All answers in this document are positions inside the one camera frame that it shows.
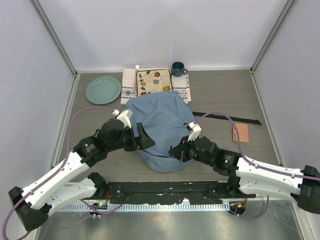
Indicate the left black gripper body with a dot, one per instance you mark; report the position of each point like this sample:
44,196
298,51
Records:
127,140

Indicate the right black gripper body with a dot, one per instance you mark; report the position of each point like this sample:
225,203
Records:
191,151

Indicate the blue student backpack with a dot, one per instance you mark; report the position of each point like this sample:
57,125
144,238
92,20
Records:
164,116

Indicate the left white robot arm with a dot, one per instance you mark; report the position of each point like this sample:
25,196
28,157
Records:
36,202

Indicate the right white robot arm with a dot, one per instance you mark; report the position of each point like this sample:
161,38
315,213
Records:
252,177

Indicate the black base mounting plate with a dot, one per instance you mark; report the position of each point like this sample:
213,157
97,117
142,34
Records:
168,192

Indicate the green round plate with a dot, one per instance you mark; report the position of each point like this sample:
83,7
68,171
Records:
103,90

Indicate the square floral plate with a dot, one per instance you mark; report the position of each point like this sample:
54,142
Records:
153,81

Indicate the white patterned placemat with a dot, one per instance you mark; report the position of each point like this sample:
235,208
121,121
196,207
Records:
181,86

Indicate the white fork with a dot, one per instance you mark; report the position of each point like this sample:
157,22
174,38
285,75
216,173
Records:
135,91

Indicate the dark blue mug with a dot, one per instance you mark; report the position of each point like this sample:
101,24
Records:
178,69

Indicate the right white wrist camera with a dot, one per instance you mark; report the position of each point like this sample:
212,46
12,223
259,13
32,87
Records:
194,131

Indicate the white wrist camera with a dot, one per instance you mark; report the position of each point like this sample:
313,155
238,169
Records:
123,116
194,131

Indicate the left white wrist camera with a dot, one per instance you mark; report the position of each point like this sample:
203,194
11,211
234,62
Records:
123,116

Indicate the slotted cable duct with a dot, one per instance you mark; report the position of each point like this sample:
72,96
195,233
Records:
185,206

